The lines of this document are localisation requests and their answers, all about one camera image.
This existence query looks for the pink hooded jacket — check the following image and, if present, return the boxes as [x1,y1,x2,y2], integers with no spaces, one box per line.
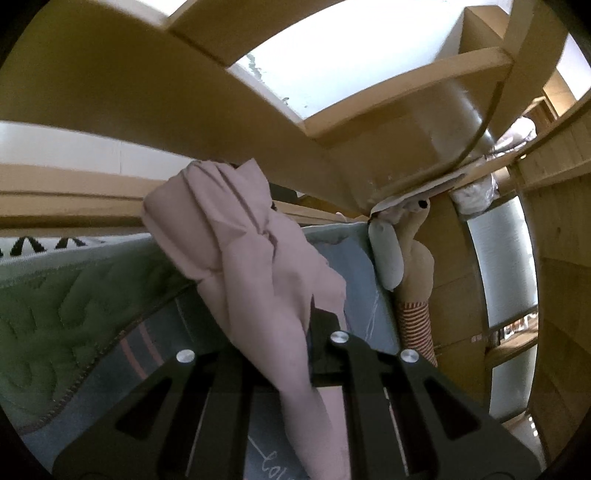
[141,160,349,479]

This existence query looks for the blue plaid bed sheet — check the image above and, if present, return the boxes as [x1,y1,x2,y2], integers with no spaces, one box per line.
[21,223,400,479]

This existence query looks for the striped plush dog toy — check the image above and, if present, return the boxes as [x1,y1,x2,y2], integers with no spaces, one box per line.
[396,200,438,367]

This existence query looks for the green quilted blanket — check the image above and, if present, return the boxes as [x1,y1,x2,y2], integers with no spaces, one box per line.
[1,237,189,434]

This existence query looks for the white bags on shelf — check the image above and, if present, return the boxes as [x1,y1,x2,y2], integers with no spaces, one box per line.
[450,116,537,216]

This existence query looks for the wooden bunk bed frame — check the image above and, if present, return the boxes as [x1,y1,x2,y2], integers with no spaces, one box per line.
[1,1,590,458]

